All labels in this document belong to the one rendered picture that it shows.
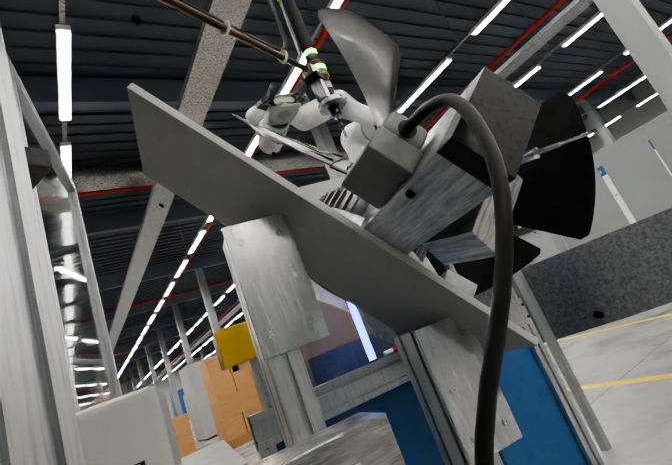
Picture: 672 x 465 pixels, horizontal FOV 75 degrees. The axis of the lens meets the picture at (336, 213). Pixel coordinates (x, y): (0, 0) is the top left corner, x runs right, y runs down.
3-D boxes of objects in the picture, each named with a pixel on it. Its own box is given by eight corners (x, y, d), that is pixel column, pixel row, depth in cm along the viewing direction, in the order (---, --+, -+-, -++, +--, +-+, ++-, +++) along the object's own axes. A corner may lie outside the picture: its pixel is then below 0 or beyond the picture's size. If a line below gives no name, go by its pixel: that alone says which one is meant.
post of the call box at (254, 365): (264, 410, 105) (249, 359, 108) (262, 410, 108) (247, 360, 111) (276, 405, 106) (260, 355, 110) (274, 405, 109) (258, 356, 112)
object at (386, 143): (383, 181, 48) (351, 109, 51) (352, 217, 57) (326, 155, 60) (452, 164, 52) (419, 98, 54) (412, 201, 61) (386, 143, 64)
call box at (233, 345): (226, 374, 102) (213, 331, 105) (223, 377, 111) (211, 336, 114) (289, 350, 109) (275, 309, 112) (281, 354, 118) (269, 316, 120)
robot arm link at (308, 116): (307, 78, 162) (246, 103, 142) (335, 109, 160) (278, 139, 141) (298, 95, 169) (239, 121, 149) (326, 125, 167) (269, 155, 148)
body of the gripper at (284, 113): (295, 127, 141) (303, 106, 131) (265, 132, 137) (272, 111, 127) (288, 108, 143) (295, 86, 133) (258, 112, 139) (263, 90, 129)
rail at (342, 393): (258, 452, 101) (248, 417, 103) (256, 450, 104) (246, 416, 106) (533, 321, 137) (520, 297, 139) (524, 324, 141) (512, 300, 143)
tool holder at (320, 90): (331, 92, 97) (316, 57, 100) (308, 110, 101) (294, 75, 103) (352, 101, 105) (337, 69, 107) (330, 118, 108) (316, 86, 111)
